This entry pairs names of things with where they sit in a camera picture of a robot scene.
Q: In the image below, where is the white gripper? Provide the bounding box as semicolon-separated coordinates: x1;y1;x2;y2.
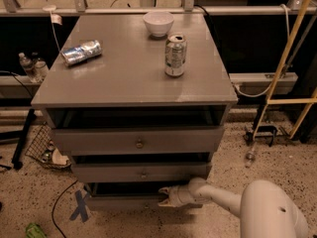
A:
158;184;197;207

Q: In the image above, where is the grey bottom drawer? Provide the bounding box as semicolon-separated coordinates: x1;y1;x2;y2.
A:
82;181;203;212

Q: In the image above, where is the grey drawer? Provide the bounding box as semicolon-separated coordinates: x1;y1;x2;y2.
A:
82;181;203;212
51;127;224;156
71;163;211;183

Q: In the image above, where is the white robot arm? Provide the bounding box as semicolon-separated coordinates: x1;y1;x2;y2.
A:
158;178;308;238

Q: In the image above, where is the grey top drawer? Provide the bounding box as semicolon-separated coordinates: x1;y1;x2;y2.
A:
51;127;224;156

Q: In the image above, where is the grey middle drawer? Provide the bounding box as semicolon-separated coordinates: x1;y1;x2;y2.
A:
71;163;211;183

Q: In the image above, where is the grey drawer cabinet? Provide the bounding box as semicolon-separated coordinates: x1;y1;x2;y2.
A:
30;13;239;204

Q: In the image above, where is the blue tape cross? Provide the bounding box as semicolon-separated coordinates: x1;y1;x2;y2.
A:
69;190;89;222

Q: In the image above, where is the water bottle on floor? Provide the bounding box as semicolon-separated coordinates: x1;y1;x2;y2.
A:
245;143;257;168

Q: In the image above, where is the black clamp stand base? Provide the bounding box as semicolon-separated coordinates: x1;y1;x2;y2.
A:
244;104;288;147

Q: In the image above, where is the green crumpled wrapper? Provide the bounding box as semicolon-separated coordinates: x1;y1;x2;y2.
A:
26;223;47;238

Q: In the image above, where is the upright green soda can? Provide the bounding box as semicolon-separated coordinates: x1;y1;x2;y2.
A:
165;33;187;77

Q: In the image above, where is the black tripod leg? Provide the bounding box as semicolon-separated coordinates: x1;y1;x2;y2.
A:
11;108;37;170

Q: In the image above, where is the crushed blue soda can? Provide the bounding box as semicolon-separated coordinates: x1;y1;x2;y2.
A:
61;40;102;66

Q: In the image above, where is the white bowl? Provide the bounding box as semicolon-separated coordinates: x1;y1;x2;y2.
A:
143;11;174;37

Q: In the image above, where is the clear water bottle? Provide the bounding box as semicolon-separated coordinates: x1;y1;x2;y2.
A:
32;52;49;80
19;53;39;83

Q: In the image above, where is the clear water bottle left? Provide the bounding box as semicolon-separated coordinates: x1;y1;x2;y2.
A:
19;53;39;83

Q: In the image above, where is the black floor cable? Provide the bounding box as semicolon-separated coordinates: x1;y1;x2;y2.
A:
51;179;79;238

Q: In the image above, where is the wire basket with trash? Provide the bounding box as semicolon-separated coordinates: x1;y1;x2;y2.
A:
26;124;70;170

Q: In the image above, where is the white cable with tag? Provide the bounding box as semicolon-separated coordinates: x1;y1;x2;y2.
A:
42;4;63;55

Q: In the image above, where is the white cable right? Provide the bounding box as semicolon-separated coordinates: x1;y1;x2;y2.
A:
232;3;291;99

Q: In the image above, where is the metal railing frame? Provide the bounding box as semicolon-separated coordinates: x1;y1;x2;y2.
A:
0;0;317;18

